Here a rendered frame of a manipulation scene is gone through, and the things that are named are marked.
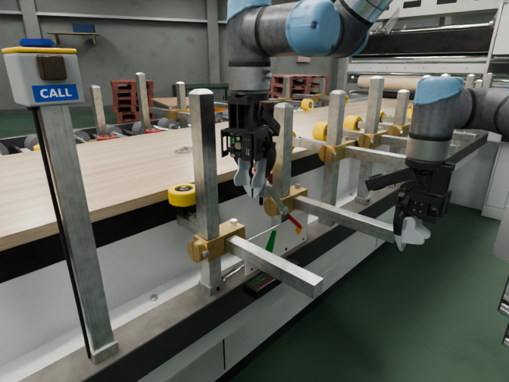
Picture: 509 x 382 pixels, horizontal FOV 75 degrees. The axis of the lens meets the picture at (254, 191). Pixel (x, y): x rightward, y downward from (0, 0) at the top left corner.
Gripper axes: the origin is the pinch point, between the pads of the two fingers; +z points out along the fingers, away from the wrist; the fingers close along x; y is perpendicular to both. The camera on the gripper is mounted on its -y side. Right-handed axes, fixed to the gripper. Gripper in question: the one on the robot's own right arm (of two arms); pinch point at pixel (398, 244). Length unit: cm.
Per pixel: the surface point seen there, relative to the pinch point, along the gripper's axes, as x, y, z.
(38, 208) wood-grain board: -54, -60, -7
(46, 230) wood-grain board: -56, -50, -6
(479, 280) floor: 143, 3, 83
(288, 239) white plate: -3.2, -28.7, 8.8
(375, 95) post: 44, -30, -28
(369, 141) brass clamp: 41, -29, -12
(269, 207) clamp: -8.5, -31.4, -2.1
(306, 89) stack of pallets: 448, -350, 4
